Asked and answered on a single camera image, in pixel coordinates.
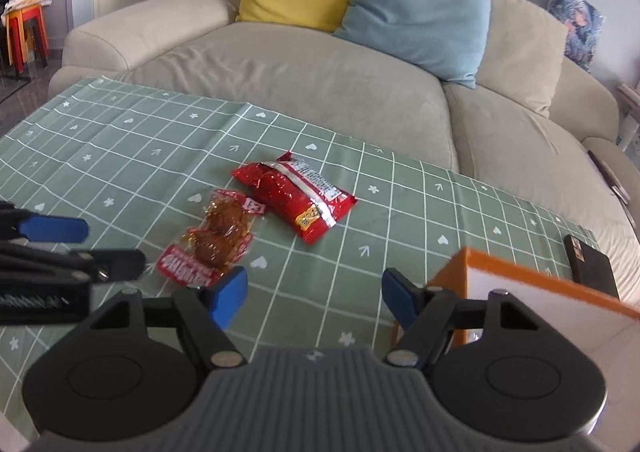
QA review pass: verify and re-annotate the clear red chicken snack pack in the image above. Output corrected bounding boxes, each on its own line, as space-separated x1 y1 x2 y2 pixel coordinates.
155 189 267 287

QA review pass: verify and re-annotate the red chip bag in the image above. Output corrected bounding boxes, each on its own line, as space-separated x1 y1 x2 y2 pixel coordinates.
231 152 357 245

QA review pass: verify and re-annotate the remote on sofa arm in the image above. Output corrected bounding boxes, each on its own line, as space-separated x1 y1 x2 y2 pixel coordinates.
587 150 630 206

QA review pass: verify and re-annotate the black phone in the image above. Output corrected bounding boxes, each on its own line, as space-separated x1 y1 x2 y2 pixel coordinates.
563 234 620 299

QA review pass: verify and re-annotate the orange cardboard box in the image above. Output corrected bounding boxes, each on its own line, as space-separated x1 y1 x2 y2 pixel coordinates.
408 248 639 451

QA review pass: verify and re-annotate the red orange stool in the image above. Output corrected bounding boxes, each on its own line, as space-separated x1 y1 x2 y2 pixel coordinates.
2 0 52 78

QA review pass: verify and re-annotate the beige fabric sofa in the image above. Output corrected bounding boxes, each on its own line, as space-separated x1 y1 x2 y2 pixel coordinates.
49 0 639 304

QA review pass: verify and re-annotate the beige back cushion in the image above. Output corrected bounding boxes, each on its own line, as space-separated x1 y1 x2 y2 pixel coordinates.
476 0 567 117

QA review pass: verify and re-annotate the light blue cushion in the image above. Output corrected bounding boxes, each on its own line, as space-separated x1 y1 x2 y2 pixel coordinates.
334 0 491 89

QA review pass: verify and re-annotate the blue patterned cushion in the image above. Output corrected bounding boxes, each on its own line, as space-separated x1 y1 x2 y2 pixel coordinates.
547 0 605 72

